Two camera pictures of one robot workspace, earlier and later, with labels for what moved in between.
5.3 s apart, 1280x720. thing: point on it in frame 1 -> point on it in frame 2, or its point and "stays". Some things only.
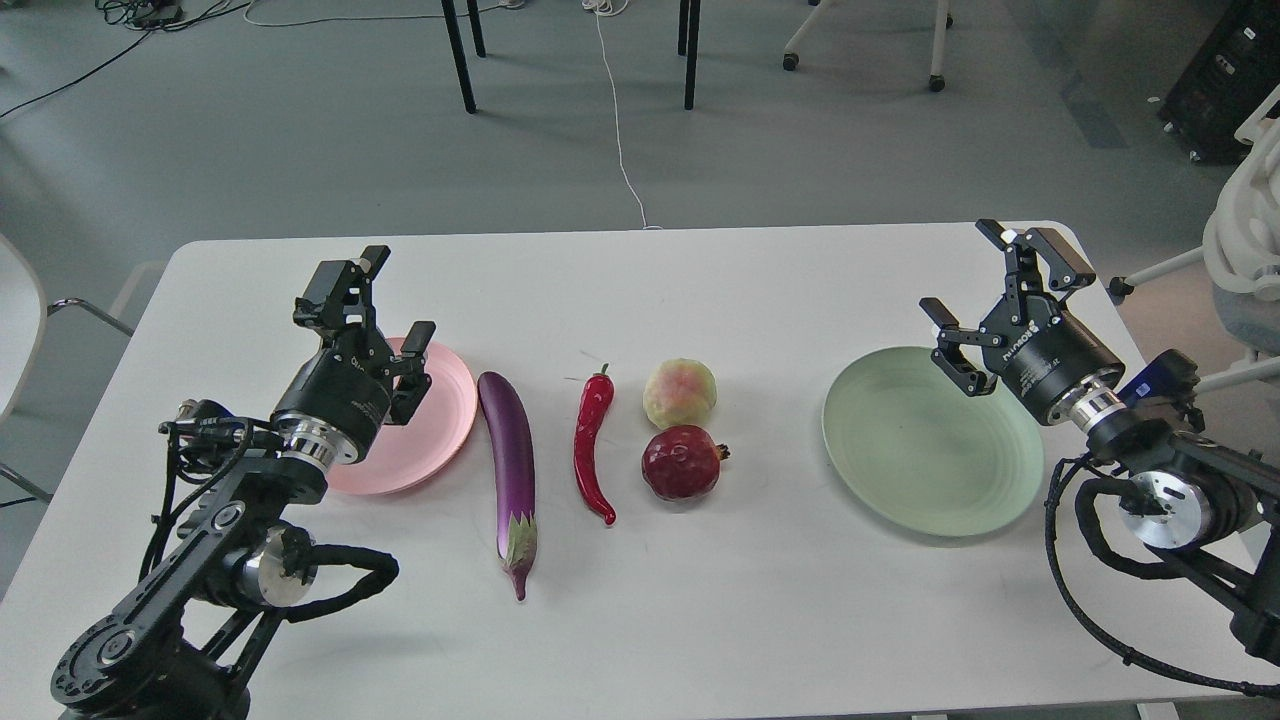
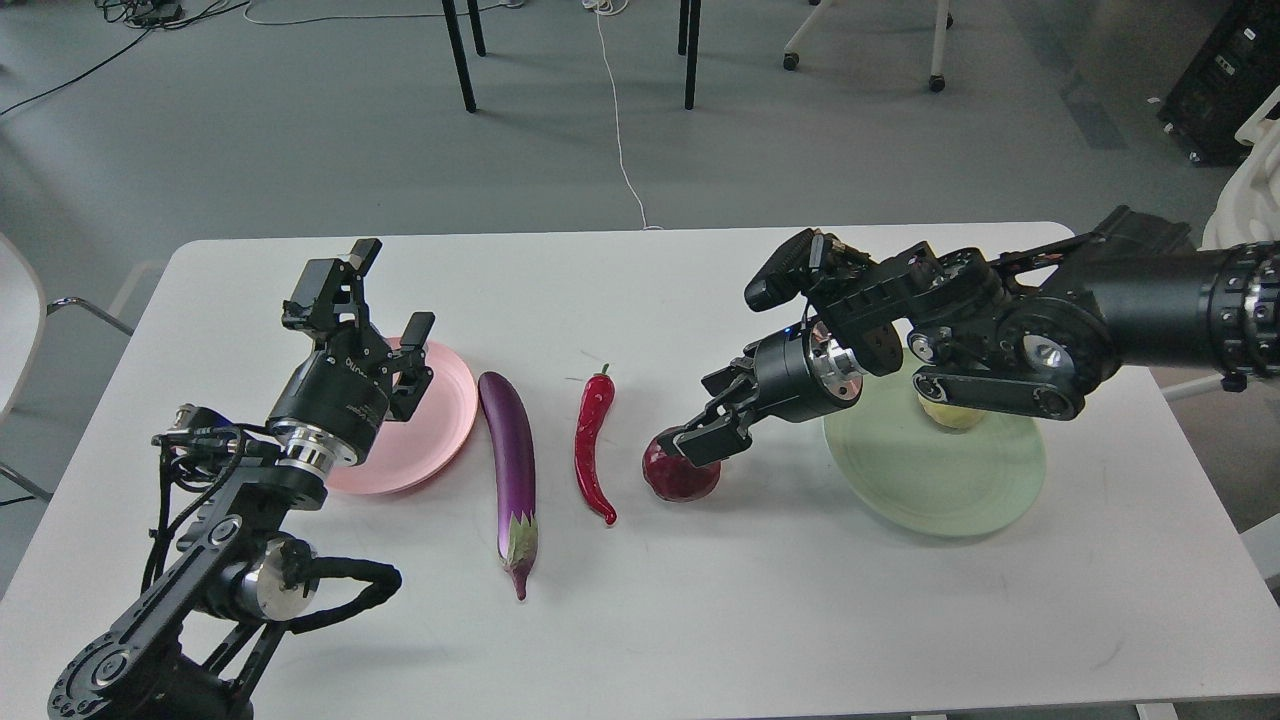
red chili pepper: [596, 399] stays
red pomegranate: [683, 463] stays
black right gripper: [1059, 369] -> [796, 373]
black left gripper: [336, 407] stays
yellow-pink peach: [679, 392] -> [953, 415]
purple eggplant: [511, 455] stays
